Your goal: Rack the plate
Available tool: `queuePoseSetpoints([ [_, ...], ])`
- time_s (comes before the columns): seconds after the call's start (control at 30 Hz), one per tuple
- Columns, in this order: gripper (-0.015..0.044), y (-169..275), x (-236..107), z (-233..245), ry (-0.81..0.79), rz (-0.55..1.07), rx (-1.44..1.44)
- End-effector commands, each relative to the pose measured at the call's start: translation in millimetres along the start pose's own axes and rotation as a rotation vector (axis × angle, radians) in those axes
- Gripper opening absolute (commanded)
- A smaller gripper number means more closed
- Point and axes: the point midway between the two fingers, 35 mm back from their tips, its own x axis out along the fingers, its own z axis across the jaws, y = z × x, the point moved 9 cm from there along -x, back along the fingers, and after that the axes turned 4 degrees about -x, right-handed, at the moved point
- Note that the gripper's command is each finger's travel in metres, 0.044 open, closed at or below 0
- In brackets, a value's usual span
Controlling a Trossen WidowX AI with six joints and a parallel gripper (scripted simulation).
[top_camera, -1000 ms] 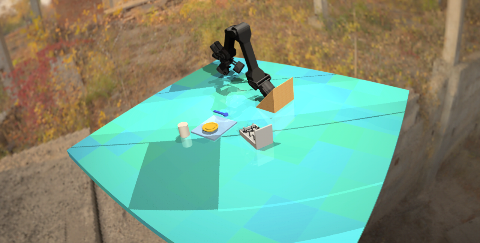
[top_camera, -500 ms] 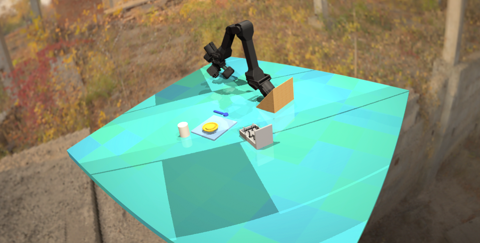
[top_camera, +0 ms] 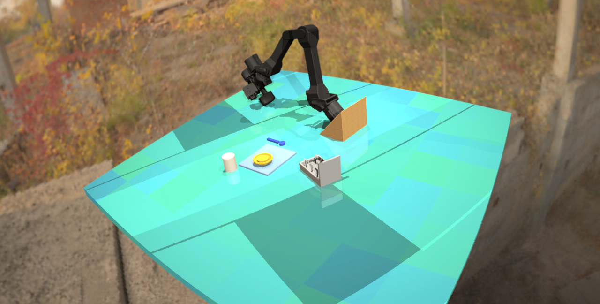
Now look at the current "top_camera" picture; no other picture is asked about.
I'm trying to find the pale blue square mat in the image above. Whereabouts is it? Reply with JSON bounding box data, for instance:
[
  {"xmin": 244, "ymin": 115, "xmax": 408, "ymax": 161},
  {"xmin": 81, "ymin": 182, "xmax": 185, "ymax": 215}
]
[{"xmin": 239, "ymin": 144, "xmax": 297, "ymax": 176}]

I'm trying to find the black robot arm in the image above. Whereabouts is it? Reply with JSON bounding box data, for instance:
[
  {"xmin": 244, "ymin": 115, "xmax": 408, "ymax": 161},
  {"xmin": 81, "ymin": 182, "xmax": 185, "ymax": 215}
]
[{"xmin": 243, "ymin": 24, "xmax": 344, "ymax": 122}]

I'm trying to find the beige cylinder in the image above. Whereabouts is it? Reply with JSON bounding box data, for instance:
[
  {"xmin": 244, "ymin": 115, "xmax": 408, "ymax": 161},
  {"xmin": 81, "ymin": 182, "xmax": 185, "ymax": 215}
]
[{"xmin": 222, "ymin": 152, "xmax": 238, "ymax": 172}]

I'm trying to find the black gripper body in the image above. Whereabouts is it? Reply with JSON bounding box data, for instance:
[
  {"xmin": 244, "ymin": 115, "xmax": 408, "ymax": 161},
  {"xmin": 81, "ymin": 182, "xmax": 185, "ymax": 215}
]
[{"xmin": 241, "ymin": 68, "xmax": 275, "ymax": 106}]

